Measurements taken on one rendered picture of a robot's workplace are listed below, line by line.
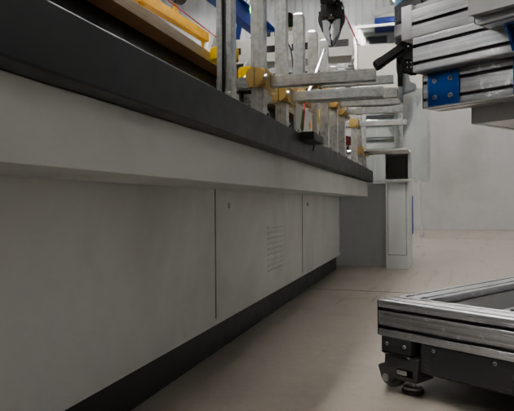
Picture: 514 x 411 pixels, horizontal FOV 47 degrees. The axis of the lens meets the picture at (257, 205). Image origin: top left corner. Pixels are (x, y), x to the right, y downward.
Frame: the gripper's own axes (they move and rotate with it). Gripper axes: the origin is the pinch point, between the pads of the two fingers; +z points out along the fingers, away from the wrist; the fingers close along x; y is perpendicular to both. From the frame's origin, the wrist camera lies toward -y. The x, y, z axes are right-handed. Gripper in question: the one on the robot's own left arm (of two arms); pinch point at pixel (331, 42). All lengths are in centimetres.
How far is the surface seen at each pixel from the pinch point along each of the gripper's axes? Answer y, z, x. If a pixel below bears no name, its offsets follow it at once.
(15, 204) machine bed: -120, 54, 32
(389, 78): 29.4, 7.6, -17.2
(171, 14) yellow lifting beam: 415, -161, 249
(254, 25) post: -50, 7, 13
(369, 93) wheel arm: -20.6, 21.8, -14.4
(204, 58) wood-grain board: -49, 15, 27
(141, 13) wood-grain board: -85, 14, 27
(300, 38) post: 0.2, -2.2, 10.8
